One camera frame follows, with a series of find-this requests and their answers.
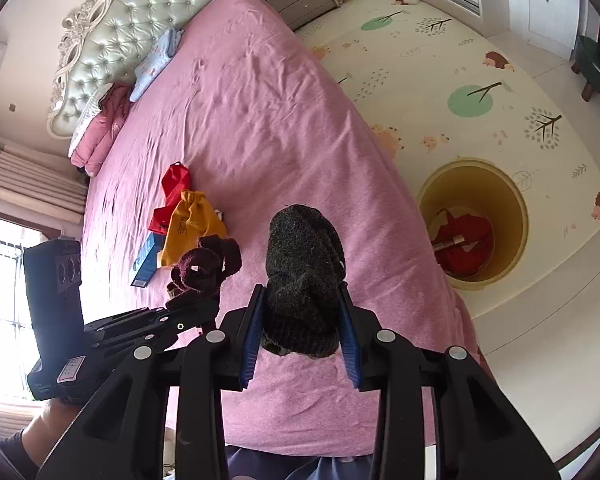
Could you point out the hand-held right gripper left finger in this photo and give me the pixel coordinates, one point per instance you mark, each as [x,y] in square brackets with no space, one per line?
[252,340]

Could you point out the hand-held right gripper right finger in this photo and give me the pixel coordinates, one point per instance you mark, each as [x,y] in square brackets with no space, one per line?
[349,345]

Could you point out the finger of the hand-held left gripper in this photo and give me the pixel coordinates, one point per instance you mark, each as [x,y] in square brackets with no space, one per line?
[180,314]
[155,342]

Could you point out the maroon knitted sock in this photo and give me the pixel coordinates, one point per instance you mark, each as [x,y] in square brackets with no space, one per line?
[200,270]

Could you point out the blue cardboard box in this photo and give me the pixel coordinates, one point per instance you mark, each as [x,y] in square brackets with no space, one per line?
[146,260]

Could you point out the dark grey knitted sock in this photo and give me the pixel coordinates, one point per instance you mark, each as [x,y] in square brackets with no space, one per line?
[302,280]

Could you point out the yellow cloth pouch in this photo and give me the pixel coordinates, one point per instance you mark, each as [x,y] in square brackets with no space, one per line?
[190,225]

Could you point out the red snack packet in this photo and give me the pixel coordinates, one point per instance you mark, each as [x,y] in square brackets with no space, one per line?
[172,185]

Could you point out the yellow round waste bin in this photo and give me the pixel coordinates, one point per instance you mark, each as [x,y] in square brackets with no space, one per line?
[510,220]

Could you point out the person's left forearm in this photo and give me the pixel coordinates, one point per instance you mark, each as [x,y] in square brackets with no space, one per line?
[50,430]

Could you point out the window with grille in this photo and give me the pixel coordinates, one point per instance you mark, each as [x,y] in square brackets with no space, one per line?
[2,310]

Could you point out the person's patterned clothing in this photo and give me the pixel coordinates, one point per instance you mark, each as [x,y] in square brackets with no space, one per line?
[300,467]

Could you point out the beige curtain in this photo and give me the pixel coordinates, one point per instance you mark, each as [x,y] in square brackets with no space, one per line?
[25,180]

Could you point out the small white tube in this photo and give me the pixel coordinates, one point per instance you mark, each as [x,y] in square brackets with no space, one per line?
[452,241]

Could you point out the red crumpled bag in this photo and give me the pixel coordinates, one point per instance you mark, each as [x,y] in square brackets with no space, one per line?
[467,255]

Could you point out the pink folded quilt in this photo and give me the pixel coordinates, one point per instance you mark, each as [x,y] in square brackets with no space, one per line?
[105,130]

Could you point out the white patterned pillow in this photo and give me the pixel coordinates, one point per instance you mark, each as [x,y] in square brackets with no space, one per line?
[86,117]

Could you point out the bed with pink sheet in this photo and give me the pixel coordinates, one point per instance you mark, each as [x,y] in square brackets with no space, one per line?
[260,120]

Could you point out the light blue pillow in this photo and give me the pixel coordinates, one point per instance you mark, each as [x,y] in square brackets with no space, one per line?
[152,62]

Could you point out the cream tree print play mat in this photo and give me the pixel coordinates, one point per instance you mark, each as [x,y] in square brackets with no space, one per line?
[430,75]

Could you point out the green tufted white headboard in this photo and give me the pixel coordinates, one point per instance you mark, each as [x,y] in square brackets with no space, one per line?
[115,35]

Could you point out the green stool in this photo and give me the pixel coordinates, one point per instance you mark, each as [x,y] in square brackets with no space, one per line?
[597,60]

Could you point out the white door with stickers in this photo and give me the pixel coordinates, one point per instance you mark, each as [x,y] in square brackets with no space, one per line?
[552,5]

